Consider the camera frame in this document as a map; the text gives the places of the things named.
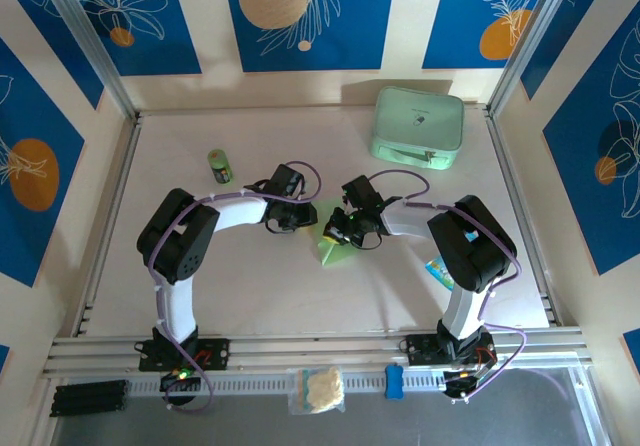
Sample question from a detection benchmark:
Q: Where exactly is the light green paper sheet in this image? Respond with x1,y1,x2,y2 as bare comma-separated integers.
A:
307,198,359,267

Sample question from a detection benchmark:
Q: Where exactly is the small green bottle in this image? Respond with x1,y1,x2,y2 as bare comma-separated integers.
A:
207,148,235,186

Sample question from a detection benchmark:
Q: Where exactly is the small blue snack packet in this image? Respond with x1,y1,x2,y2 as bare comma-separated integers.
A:
423,255,456,292

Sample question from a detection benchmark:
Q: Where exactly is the mint green zipper pouch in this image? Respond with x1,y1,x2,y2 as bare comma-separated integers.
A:
368,86,465,171

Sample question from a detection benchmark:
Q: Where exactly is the clear bag of crackers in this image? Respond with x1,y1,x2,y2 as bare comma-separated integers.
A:
287,364,347,415

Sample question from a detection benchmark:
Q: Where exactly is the blue plastic clip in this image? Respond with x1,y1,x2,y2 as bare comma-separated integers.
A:
383,363,405,400

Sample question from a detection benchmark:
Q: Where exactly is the black ribbed block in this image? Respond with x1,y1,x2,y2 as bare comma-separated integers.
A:
49,378,130,418

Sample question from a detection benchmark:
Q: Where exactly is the aluminium frame rail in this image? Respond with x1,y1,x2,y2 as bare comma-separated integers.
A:
42,328,594,382

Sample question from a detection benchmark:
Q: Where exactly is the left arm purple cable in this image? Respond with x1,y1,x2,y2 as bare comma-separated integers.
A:
149,160,322,415

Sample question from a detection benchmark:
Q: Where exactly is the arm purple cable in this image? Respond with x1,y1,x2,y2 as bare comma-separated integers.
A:
369,168,529,402
149,160,322,415

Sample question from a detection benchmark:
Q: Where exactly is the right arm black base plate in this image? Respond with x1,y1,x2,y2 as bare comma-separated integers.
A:
399,333,499,367

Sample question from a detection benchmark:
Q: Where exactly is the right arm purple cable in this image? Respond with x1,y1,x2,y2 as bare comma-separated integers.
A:
369,168,529,402

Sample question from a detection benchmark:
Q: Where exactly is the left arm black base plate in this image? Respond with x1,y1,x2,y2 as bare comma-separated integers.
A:
134,336,232,373

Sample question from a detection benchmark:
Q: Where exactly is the slotted grey cable duct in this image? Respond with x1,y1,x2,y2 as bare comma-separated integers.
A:
124,368,451,397

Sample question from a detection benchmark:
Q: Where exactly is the blue floral wall poster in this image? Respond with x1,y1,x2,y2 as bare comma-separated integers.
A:
222,0,399,73
54,0,203,77
0,38,86,287
542,0,640,277
422,0,566,70

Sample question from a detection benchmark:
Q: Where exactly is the aluminium frame post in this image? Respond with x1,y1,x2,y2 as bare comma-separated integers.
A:
37,0,141,122
487,0,576,117

